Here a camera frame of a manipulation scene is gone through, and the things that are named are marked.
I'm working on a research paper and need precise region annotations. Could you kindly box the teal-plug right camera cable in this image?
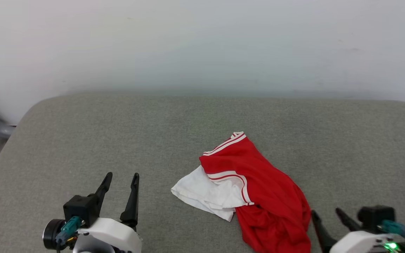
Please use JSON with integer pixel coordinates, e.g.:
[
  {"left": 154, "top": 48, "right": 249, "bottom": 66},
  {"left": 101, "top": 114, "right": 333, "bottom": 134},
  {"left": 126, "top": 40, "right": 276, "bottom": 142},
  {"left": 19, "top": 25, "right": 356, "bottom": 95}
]
[{"left": 381, "top": 220, "right": 405, "bottom": 245}]

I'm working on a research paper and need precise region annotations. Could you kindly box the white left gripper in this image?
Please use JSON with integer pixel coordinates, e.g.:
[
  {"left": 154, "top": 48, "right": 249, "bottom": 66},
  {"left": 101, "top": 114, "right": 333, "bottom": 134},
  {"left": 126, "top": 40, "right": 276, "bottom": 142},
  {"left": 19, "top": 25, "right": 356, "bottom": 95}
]
[{"left": 78, "top": 172, "right": 143, "bottom": 253}]

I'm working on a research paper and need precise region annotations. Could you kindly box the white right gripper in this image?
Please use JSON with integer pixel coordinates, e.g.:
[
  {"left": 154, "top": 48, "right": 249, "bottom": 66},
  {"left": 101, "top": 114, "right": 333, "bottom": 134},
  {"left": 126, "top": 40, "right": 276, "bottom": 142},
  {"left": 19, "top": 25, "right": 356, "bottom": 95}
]
[{"left": 310, "top": 208, "right": 388, "bottom": 253}]

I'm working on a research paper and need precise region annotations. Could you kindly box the red and white basketball jersey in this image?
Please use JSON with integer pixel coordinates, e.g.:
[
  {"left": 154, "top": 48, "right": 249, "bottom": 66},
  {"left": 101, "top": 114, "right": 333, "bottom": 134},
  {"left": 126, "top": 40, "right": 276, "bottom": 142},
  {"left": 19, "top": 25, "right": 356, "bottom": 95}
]
[{"left": 171, "top": 131, "right": 312, "bottom": 253}]

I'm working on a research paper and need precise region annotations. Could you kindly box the grey fabric sofa cushion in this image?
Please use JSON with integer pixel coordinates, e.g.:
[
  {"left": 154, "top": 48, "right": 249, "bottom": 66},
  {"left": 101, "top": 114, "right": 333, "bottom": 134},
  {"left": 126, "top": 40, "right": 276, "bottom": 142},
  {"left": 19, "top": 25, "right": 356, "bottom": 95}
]
[{"left": 0, "top": 92, "right": 405, "bottom": 253}]

